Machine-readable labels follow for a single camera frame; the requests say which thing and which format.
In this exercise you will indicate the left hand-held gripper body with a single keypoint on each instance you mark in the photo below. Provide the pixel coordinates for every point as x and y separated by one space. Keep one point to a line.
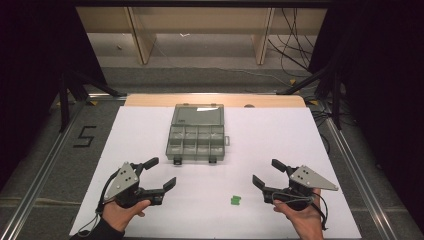
125 181

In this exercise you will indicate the aluminium floor rail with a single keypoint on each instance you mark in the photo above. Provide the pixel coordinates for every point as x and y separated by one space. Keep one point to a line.
360 180
43 173

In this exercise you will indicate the clear plastic compartment box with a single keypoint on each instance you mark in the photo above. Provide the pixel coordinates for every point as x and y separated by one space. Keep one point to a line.
196 116

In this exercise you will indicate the person's left hand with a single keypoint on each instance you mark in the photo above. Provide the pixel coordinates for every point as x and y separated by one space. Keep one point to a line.
120 216

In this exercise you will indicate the black tripod stand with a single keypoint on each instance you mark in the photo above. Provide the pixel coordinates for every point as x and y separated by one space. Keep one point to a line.
64 100
336 100

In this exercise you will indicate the white paper sheet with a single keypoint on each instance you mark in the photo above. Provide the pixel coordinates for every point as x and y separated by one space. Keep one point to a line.
206 216

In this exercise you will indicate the light wooden shelf unit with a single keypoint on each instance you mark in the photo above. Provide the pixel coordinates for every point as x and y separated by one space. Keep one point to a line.
206 20

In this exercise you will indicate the black curtain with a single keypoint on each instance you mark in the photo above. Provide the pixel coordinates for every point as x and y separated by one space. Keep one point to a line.
383 83
30 66

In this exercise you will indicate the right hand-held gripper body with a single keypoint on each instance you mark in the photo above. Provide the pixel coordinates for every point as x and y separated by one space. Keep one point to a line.
308 178

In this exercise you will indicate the small green plastic piece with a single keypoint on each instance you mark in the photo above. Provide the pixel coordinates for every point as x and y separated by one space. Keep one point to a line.
236 200

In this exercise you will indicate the person's right hand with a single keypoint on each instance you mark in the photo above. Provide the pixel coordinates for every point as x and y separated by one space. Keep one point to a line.
308 220

